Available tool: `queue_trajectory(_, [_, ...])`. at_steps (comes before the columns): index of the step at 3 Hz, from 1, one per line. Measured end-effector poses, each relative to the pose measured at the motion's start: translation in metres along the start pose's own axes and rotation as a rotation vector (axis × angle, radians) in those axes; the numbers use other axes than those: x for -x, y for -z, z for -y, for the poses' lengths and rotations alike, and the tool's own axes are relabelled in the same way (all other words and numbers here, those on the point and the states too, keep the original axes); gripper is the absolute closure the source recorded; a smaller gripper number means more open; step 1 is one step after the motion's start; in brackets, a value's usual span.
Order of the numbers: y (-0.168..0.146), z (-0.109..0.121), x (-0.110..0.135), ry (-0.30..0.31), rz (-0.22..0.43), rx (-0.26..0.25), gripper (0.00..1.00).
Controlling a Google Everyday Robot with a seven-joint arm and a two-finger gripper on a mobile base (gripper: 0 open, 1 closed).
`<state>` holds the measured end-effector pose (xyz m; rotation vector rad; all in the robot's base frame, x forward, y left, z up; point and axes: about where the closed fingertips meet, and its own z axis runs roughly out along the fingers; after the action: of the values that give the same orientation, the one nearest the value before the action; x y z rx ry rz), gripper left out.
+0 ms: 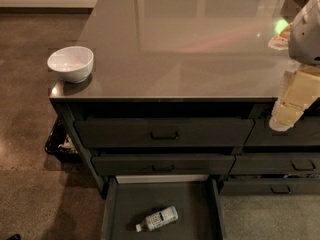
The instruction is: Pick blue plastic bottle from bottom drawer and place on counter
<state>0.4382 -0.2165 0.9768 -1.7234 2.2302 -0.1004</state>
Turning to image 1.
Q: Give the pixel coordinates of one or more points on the white ceramic bowl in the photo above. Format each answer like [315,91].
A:
[73,64]

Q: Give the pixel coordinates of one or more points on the top left dark drawer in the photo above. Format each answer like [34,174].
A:
[163,132]

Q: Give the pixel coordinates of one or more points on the top right dark drawer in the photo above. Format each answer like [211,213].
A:
[306,132]

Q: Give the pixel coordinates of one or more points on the dark cabinet frame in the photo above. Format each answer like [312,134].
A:
[71,110]

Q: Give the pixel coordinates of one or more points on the open bottom left drawer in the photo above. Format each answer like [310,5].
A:
[197,204]

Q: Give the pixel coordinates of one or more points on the bottom right dark drawer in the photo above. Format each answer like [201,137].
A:
[291,186]

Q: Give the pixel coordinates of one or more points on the black bin beside cabinet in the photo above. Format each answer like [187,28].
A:
[53,146]

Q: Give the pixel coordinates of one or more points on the middle left dark drawer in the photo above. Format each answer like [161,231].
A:
[162,164]

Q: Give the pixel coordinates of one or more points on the clear plastic water bottle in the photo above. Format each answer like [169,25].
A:
[158,219]

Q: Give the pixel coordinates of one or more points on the dark drawer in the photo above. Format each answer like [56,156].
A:
[163,132]
[276,163]
[162,164]
[291,186]
[306,132]

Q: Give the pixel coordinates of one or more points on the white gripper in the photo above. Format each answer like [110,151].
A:
[306,39]

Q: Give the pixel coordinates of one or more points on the middle right dark drawer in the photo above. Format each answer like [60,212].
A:
[276,163]

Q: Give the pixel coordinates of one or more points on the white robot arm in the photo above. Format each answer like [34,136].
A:
[302,37]

